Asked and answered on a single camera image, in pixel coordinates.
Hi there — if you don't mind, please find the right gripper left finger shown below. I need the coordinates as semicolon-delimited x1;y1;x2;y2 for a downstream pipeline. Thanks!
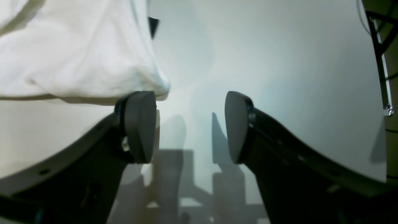
0;91;157;224

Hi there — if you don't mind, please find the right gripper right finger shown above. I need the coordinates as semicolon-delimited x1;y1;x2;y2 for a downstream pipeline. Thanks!
224;91;398;224

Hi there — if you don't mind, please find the white printed t-shirt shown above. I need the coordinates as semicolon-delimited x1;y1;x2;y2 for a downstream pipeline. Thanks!
0;0;171;99

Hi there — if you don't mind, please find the black metal frame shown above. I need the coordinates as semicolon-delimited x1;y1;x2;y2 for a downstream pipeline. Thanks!
361;0;397;117

